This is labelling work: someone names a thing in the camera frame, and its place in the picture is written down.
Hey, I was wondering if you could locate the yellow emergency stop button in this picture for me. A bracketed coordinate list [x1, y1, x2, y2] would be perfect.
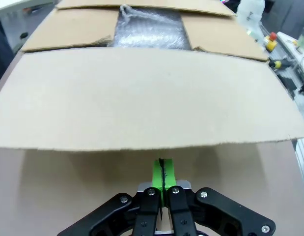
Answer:
[264, 31, 278, 53]

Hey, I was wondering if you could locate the clear bubble wrap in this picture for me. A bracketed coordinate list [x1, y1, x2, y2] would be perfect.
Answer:
[113, 4, 193, 50]

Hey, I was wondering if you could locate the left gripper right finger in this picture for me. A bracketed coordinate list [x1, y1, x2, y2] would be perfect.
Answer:
[163, 158, 276, 236]

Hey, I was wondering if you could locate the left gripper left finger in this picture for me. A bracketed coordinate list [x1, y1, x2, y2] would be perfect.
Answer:
[57, 159, 165, 236]

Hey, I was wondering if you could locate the person in navy t-shirt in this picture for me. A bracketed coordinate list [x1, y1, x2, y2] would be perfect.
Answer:
[0, 9, 20, 87]

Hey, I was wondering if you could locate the yellow black tool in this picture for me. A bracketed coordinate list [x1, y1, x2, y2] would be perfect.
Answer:
[267, 59, 294, 70]

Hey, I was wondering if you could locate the large brown cardboard box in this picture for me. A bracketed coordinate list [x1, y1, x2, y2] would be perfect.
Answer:
[0, 0, 304, 152]

